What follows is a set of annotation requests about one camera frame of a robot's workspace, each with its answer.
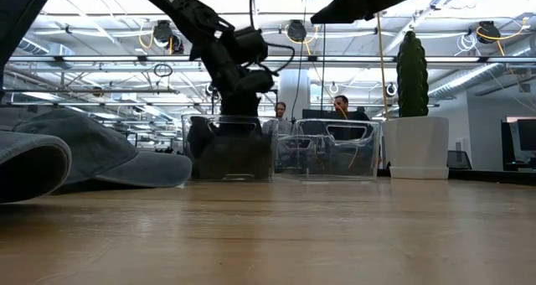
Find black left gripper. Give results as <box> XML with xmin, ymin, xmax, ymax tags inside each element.
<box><xmin>220</xmin><ymin>69</ymin><xmax>276</xmax><ymax>118</ymax></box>

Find person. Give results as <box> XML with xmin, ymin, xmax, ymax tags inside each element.
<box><xmin>262</xmin><ymin>101</ymin><xmax>293</xmax><ymax>136</ymax></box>
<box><xmin>332</xmin><ymin>94</ymin><xmax>373</xmax><ymax>122</ymax></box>

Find clear plastic bin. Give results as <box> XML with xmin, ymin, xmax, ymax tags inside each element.
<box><xmin>181</xmin><ymin>113</ymin><xmax>281</xmax><ymax>183</ymax></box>
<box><xmin>275</xmin><ymin>117</ymin><xmax>383</xmax><ymax>182</ymax></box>

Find green cactus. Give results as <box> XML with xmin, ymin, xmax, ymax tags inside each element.
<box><xmin>395</xmin><ymin>30</ymin><xmax>430</xmax><ymax>118</ymax></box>

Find long ceiling light bar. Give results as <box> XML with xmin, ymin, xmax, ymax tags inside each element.
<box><xmin>0</xmin><ymin>54</ymin><xmax>536</xmax><ymax>65</ymax></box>

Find white hexagonal plant pot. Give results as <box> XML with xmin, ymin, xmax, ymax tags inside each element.
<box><xmin>381</xmin><ymin>116</ymin><xmax>451</xmax><ymax>180</ymax></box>

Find grey mesh chair back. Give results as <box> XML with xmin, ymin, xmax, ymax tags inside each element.
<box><xmin>446</xmin><ymin>149</ymin><xmax>468</xmax><ymax>171</ymax></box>

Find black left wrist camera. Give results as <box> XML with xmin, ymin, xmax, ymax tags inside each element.
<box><xmin>232</xmin><ymin>26</ymin><xmax>270</xmax><ymax>65</ymax></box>

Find black ceiling cable reel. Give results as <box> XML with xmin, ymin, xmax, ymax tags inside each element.
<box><xmin>286</xmin><ymin>19</ymin><xmax>308</xmax><ymax>44</ymax></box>
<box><xmin>151</xmin><ymin>19</ymin><xmax>186</xmax><ymax>55</ymax></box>
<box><xmin>476</xmin><ymin>20</ymin><xmax>503</xmax><ymax>45</ymax></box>

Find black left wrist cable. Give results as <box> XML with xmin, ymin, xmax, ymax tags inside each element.
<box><xmin>263</xmin><ymin>41</ymin><xmax>296</xmax><ymax>75</ymax></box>

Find yellow hanging cable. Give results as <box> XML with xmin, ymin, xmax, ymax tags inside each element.
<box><xmin>375</xmin><ymin>12</ymin><xmax>389</xmax><ymax>121</ymax></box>

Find silver ventilation duct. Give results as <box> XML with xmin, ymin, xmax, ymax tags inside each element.
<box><xmin>426</xmin><ymin>37</ymin><xmax>536</xmax><ymax>102</ymax></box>
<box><xmin>16</xmin><ymin>35</ymin><xmax>51</xmax><ymax>56</ymax></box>

